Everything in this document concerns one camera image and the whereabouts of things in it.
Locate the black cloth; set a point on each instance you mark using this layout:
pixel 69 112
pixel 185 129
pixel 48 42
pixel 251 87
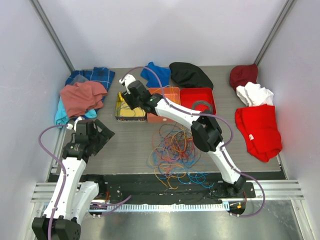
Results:
pixel 188 75

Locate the right aluminium corner post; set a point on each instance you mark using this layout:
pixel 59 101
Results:
pixel 283 14

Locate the cyan cloth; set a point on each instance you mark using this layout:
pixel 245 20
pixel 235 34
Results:
pixel 61 117

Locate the red box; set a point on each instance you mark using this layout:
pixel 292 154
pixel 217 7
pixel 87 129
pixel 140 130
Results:
pixel 200 99

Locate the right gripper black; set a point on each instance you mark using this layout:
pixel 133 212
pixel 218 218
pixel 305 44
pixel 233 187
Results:
pixel 127 98

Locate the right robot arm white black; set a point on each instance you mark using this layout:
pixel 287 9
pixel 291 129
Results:
pixel 205 130

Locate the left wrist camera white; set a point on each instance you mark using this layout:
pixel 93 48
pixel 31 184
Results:
pixel 72 124

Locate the dark red cloth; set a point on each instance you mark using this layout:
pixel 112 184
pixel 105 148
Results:
pixel 243 74

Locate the blue plaid cloth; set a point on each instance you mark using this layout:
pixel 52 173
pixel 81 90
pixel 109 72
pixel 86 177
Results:
pixel 98 74

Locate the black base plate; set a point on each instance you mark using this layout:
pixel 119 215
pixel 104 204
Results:
pixel 154 189

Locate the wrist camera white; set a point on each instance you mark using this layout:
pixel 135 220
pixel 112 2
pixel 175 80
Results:
pixel 72 124
pixel 126 81

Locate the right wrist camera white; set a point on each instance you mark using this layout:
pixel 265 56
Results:
pixel 126 81

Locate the white cloth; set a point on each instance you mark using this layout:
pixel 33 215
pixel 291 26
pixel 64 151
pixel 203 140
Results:
pixel 252 95

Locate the left aluminium corner post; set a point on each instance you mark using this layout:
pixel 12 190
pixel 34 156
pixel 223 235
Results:
pixel 52 33

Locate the salmon pink box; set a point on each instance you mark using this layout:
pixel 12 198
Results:
pixel 171 93

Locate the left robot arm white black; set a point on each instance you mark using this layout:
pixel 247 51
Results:
pixel 71 198

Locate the gold tin box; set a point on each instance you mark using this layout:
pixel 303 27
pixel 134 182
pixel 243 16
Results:
pixel 124 114

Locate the salmon pink shirt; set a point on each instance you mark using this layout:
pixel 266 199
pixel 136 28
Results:
pixel 82 97

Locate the aluminium corner post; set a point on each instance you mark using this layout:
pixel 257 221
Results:
pixel 283 14
pixel 52 33

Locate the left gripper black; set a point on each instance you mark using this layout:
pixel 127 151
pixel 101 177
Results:
pixel 105 135

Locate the bright red cloth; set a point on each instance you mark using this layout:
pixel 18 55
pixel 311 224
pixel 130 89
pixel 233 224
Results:
pixel 259 129

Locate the white cable duct rail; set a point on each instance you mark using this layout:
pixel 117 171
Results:
pixel 141 208

